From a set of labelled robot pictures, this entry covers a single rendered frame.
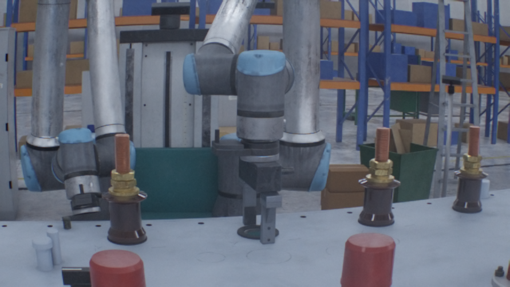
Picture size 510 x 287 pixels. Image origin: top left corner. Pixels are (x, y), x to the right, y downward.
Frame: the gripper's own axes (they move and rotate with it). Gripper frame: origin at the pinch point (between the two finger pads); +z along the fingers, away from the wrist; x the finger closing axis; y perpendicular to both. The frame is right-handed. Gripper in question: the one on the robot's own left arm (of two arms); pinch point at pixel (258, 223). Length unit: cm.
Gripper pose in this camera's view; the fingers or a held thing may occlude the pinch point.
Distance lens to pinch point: 121.4
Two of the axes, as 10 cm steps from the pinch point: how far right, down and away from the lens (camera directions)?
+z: -0.2, 9.9, 1.7
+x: -3.0, -1.7, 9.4
